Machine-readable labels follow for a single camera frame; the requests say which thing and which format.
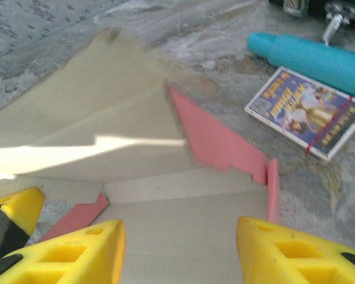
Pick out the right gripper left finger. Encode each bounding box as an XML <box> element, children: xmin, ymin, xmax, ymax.
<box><xmin>0</xmin><ymin>219</ymin><xmax>127</xmax><ymax>284</ymax></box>

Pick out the teal plastic cylinder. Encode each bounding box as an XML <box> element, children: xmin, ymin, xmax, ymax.
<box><xmin>247</xmin><ymin>31</ymin><xmax>355</xmax><ymax>101</ymax></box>

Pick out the pink paper box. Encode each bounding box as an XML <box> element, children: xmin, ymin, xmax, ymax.
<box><xmin>0</xmin><ymin>28</ymin><xmax>282</xmax><ymax>284</ymax></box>

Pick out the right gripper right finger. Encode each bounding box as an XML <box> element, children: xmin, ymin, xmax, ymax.
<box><xmin>235</xmin><ymin>216</ymin><xmax>355</xmax><ymax>284</ymax></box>

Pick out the printed card deck box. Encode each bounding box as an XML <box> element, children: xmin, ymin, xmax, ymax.
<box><xmin>244</xmin><ymin>65</ymin><xmax>355</xmax><ymax>162</ymax></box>

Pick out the black hard case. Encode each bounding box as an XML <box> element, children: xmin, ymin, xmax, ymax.
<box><xmin>268</xmin><ymin>0</ymin><xmax>355</xmax><ymax>47</ymax></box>

